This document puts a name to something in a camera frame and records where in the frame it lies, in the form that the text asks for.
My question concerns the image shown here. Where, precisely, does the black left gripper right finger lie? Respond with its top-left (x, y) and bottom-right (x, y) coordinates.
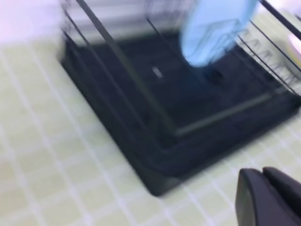
top-left (263, 167), bottom-right (301, 217)

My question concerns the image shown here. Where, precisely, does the black wire dish rack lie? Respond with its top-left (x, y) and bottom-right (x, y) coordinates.
top-left (61, 0), bottom-right (301, 196)

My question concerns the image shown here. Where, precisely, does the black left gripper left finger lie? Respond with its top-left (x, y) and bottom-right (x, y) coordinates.
top-left (235, 168), bottom-right (301, 226)

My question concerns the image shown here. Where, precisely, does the light blue round plate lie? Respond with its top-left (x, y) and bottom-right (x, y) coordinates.
top-left (180, 0), bottom-right (259, 67)

